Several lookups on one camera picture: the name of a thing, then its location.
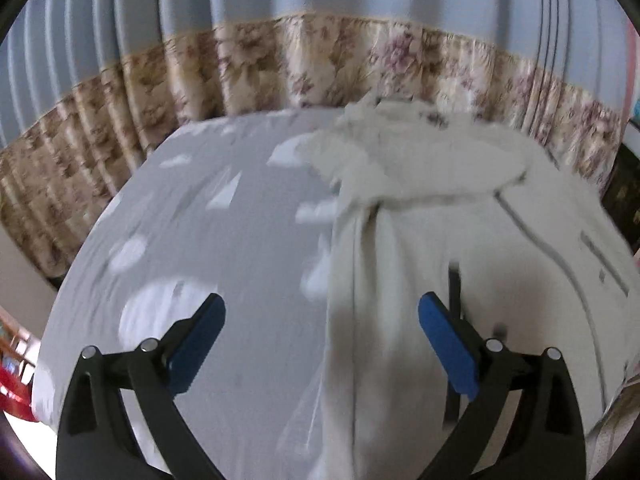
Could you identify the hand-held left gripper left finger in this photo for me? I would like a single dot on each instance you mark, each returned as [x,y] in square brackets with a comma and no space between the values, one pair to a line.
[200,340]

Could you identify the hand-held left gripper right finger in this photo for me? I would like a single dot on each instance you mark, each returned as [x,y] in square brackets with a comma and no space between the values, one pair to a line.
[447,345]

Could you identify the cream white coat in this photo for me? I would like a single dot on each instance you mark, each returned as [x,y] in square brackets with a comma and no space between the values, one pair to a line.
[430,185]

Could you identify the grey printed bed sheet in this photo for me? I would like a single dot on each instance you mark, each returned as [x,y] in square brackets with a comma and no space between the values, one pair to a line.
[210,240]

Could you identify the red basket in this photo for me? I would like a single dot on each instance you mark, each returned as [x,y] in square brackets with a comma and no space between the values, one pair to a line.
[12,390]

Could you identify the dark cabinet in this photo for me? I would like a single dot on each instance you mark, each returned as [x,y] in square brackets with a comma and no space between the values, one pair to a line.
[622,200]

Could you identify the blue floral curtain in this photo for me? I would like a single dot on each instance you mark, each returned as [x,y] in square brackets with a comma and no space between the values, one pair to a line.
[250,20]

